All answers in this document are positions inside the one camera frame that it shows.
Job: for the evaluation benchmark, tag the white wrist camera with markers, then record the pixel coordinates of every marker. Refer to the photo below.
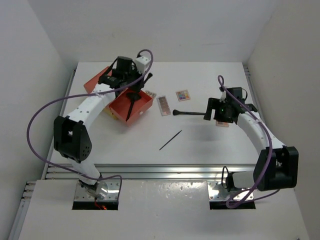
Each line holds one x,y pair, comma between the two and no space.
223,96
142,63

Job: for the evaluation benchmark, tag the black powder brush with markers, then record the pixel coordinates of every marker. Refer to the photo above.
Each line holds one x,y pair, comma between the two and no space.
176,112

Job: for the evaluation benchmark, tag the orange top drawer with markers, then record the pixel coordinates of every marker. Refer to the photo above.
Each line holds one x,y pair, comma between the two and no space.
120,106

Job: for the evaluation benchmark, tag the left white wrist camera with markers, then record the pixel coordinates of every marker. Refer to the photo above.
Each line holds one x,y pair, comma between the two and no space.
142,63

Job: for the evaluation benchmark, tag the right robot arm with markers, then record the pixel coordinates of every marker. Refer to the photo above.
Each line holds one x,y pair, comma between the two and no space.
277,164

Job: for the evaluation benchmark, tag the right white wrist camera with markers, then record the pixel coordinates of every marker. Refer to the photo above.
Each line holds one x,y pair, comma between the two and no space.
223,96

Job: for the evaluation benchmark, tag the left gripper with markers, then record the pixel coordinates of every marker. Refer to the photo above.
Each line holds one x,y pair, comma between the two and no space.
137,87

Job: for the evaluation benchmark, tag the colourful square eyeshadow palette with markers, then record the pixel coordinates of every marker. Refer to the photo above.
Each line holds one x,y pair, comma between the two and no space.
183,95

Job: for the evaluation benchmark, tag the four-pan brown eyeshadow palette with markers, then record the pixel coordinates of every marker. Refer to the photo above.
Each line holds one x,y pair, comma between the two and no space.
222,124

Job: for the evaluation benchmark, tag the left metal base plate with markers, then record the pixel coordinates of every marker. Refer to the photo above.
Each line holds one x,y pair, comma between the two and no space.
103,191

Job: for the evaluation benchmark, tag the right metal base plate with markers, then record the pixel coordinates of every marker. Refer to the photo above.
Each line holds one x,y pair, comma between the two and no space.
218,193

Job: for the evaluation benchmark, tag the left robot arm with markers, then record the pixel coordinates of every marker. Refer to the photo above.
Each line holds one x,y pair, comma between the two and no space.
71,138

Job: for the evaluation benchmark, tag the aluminium rail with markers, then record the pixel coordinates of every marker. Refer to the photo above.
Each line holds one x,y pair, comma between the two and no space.
151,171

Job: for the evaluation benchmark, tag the metal base plate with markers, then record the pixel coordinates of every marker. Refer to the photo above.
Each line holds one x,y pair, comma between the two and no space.
218,193
103,191

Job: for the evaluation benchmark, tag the black medium makeup brush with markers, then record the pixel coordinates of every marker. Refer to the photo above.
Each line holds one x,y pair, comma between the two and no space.
144,81

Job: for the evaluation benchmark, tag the small multicolour eyeshadow palette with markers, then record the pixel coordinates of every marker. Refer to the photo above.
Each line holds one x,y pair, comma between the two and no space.
151,94

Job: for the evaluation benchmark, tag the black fan brush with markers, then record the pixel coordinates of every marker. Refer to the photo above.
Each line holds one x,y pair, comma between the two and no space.
133,97

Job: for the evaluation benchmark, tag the long nude eyeshadow palette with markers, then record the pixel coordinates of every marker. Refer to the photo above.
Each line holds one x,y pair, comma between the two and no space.
163,105

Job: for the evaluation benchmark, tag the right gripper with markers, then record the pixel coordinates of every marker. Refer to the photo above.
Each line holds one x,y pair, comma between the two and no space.
212,105

